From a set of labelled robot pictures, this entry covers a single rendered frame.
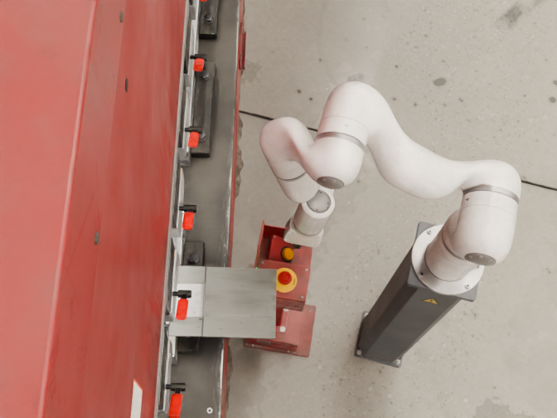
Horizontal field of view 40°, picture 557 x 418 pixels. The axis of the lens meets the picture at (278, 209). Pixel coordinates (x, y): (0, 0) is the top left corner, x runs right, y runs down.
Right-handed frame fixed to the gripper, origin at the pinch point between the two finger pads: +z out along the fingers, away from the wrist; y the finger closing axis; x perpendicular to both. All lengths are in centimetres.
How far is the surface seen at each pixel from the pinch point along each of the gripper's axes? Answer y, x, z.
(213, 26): -36, 62, -3
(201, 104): -34.6, 34.6, -3.0
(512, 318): 95, 13, 77
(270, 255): -6.4, -2.1, 10.2
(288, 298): 0.5, -14.8, 6.5
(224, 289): -18.2, -21.3, -14.0
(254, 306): -9.9, -24.4, -14.7
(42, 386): -32, -66, -143
